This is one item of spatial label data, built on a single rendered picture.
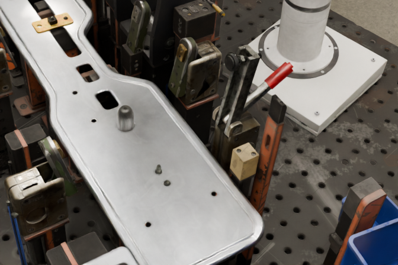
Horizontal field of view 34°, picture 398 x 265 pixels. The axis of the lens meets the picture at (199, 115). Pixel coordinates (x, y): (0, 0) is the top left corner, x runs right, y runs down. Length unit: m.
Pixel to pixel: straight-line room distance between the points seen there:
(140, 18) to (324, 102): 0.58
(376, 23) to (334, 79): 1.53
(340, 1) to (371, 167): 1.80
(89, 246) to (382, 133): 0.90
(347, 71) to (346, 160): 0.27
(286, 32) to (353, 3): 1.66
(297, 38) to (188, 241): 0.79
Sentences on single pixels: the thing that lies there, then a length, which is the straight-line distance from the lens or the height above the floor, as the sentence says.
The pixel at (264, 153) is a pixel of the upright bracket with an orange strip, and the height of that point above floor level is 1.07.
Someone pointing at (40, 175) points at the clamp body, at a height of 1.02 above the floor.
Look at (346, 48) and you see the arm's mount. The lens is 1.86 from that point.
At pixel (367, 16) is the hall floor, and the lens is 3.31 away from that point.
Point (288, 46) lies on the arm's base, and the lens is 1.75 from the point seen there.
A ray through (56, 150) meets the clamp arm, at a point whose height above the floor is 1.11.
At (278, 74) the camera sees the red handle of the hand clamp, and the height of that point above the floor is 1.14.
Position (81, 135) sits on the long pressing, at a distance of 1.23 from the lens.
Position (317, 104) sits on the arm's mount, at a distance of 1.70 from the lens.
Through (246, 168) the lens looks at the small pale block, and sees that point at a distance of 1.13.
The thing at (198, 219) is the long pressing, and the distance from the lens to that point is 1.11.
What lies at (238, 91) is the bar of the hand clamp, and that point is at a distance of 1.11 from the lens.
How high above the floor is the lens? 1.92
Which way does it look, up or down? 46 degrees down
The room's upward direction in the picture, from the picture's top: 6 degrees clockwise
